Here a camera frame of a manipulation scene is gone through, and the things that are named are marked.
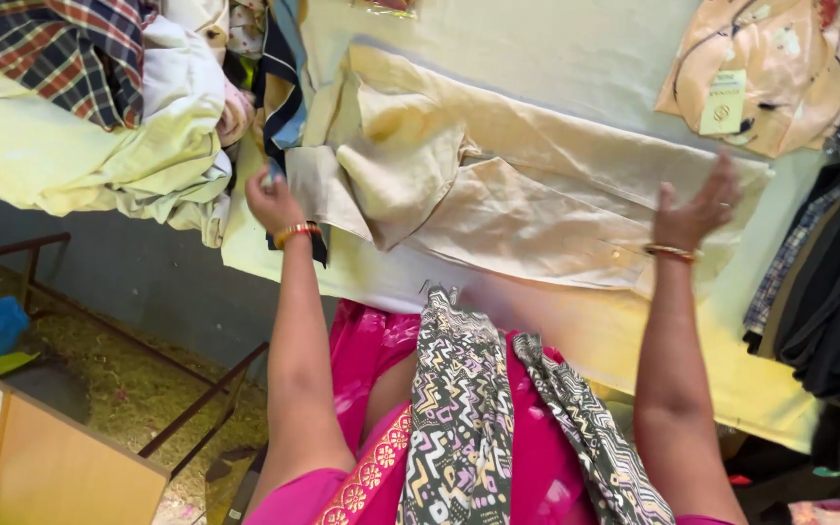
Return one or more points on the person's right hand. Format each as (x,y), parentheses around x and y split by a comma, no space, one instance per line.
(691,217)

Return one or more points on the pale paper tag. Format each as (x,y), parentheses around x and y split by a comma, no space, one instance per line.
(723,102)

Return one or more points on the thin gold bangle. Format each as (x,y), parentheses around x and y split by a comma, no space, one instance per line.
(671,252)

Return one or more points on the peach floral shirt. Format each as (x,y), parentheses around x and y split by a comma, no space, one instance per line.
(777,65)

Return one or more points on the stack of dark clothes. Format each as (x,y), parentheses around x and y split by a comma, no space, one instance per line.
(828,292)

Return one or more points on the orange gold bangle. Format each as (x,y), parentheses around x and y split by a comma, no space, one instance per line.
(296,232)

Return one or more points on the person's left fingers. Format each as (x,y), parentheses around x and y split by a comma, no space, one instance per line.
(263,179)

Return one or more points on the pale yellow cloth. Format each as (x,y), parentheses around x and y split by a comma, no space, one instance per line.
(77,157)

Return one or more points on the pale yellow table cover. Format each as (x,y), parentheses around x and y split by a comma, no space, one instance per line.
(682,350)

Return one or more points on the brown metal frame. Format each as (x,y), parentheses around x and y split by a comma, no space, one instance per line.
(194,405)

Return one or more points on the cream shirt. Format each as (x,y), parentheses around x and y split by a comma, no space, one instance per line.
(507,189)

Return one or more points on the navy blue cloth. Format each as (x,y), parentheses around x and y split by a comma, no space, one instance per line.
(281,95)

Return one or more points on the person's left hand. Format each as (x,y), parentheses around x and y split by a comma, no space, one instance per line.
(275,205)

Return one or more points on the pink floral cloth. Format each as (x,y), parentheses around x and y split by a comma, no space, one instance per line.
(235,113)

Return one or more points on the white cloth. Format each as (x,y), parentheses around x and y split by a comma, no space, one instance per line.
(179,76)

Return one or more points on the pink sari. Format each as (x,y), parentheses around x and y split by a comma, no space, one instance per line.
(537,452)

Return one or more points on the red navy plaid shirt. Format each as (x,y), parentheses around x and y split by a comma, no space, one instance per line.
(55,58)

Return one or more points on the clear plastic packet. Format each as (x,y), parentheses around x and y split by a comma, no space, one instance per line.
(385,6)

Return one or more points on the zigzag patterned scarf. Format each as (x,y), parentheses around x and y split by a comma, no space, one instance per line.
(464,408)

